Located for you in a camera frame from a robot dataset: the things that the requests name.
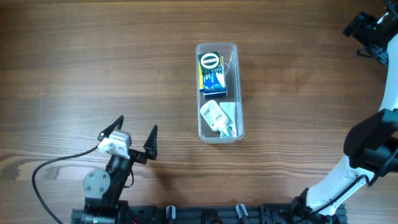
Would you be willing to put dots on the blue yellow lozenge box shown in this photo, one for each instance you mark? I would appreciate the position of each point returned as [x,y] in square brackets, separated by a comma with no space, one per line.
[214,81]

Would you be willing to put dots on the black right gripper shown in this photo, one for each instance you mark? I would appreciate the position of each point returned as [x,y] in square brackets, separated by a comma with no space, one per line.
[379,53]

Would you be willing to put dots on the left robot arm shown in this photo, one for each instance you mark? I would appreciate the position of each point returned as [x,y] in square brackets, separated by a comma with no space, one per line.
[103,187]

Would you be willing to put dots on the white green medicine box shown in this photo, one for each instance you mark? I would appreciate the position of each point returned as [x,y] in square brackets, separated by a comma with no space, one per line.
[230,110]

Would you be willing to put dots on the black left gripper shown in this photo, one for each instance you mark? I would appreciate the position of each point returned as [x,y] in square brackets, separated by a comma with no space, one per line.
[134,152]

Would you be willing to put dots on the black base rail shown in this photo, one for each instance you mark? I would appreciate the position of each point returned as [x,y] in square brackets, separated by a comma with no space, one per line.
[264,214]

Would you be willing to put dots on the clear plastic container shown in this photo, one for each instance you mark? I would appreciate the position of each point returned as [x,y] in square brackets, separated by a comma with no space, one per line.
[219,96]

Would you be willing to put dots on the white blue plaster box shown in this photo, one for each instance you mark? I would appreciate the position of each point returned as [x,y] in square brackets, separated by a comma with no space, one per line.
[214,94]

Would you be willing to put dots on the white spray bottle clear cap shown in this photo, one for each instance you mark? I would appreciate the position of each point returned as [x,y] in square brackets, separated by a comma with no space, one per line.
[215,117]

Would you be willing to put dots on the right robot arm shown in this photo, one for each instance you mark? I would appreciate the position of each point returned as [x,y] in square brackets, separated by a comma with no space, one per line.
[370,150]

